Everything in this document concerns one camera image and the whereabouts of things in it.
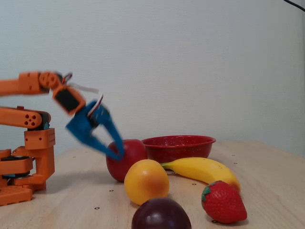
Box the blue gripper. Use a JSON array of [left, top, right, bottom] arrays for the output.
[[66, 101, 125, 161]]

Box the yellow orange peach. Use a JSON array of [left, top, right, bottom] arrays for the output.
[[124, 159, 170, 206]]

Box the red speckled bowl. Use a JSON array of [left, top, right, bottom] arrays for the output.
[[141, 135, 216, 164]]

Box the red apple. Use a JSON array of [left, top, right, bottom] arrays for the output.
[[106, 139, 148, 182]]

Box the dark purple plum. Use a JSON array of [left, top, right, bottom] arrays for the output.
[[131, 197, 192, 229]]

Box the yellow banana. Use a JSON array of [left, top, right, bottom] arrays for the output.
[[160, 157, 241, 193]]

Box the red strawberry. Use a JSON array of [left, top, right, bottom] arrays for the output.
[[201, 180, 248, 224]]

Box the red white servo wire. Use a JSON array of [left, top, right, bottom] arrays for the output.
[[86, 94, 104, 118], [62, 72, 100, 94]]

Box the black cable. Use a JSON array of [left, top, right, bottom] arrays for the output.
[[283, 0, 305, 12]]

